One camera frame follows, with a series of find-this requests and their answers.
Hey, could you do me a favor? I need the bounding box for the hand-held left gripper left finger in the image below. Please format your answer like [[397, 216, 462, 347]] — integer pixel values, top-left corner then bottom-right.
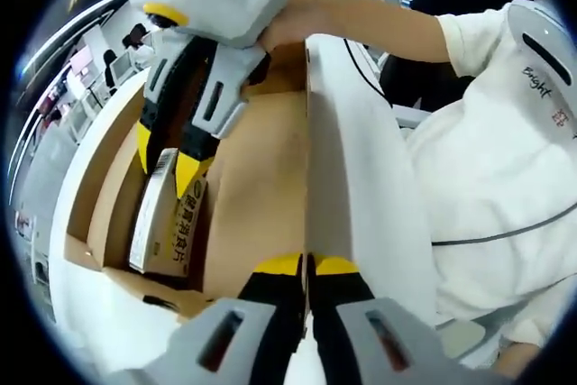
[[130, 252, 304, 385]]

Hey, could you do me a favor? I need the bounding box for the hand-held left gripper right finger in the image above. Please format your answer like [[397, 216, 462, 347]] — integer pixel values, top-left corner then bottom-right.
[[308, 252, 510, 385]]

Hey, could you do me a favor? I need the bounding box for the brown cardboard shoe box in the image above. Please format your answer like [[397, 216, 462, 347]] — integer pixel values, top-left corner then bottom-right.
[[65, 40, 313, 327]]

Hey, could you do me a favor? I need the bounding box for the small white barcode carton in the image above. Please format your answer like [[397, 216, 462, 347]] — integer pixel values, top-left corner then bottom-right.
[[128, 148, 208, 279]]

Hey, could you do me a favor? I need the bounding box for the person's right hand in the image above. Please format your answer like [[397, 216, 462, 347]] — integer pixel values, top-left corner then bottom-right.
[[240, 5, 299, 101]]

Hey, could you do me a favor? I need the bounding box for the person in white shirt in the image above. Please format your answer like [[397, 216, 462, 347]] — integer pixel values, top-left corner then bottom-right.
[[405, 0, 577, 345]]

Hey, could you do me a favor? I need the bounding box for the white chest device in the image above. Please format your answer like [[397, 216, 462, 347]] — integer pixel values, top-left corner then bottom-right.
[[503, 0, 577, 102]]

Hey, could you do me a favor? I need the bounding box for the chest device cable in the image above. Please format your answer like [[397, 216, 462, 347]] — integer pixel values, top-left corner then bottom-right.
[[430, 204, 577, 246]]

